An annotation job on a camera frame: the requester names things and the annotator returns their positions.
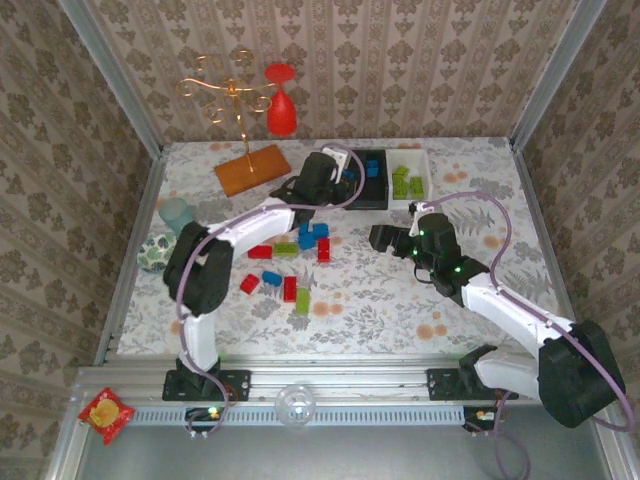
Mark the blue lego brick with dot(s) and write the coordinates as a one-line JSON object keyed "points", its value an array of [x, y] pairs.
{"points": [[306, 237], [372, 168], [349, 175], [271, 278], [320, 230]]}

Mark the black plastic container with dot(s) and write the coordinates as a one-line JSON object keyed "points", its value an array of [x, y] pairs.
{"points": [[375, 195]]}

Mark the green lego brick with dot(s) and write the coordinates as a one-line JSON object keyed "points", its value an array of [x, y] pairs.
{"points": [[398, 189], [302, 300], [285, 249], [400, 174], [416, 186]]}

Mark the white plastic container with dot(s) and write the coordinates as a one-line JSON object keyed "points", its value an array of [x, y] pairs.
{"points": [[422, 160]]}

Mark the red lego brick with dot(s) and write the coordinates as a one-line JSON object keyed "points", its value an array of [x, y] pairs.
{"points": [[260, 251], [290, 288], [324, 249], [249, 283]]}

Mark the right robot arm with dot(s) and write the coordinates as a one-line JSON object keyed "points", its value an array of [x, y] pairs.
{"points": [[580, 375]]}

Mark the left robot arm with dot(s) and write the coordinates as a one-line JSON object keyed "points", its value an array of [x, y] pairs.
{"points": [[200, 270]]}

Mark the red wine glass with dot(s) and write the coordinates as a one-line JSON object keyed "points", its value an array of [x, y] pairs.
{"points": [[280, 117]]}

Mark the floral print tablecloth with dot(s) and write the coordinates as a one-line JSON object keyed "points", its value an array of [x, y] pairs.
{"points": [[375, 325]]}

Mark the teal glass cup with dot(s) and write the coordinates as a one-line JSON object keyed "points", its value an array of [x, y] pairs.
{"points": [[175, 212]]}

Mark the black controller board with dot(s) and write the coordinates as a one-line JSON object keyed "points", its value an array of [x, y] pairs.
{"points": [[202, 415], [480, 417]]}

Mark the leaf pattern bowl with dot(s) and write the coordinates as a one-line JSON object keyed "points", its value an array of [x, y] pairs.
{"points": [[155, 252]]}

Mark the clear round ball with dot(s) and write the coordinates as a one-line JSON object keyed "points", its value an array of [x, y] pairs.
{"points": [[295, 405]]}

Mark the grey metal sheet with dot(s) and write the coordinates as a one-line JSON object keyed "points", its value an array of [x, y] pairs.
{"points": [[350, 455]]}

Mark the red snack packet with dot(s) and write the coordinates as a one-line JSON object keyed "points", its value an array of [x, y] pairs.
{"points": [[106, 414]]}

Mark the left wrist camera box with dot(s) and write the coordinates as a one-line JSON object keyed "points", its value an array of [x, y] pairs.
{"points": [[334, 156]]}

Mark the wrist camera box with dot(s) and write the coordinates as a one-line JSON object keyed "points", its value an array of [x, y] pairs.
{"points": [[334, 156], [422, 206]]}

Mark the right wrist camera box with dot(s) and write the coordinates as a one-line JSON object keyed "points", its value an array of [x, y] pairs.
{"points": [[422, 206]]}

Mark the aluminium side rail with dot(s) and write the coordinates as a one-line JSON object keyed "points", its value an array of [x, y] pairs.
{"points": [[534, 200], [146, 200]]}

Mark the aluminium front frame rail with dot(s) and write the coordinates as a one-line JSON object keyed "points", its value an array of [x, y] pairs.
{"points": [[350, 380]]}

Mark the aluminium frame post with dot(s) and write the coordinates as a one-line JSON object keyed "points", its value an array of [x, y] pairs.
{"points": [[555, 75], [114, 75]]}

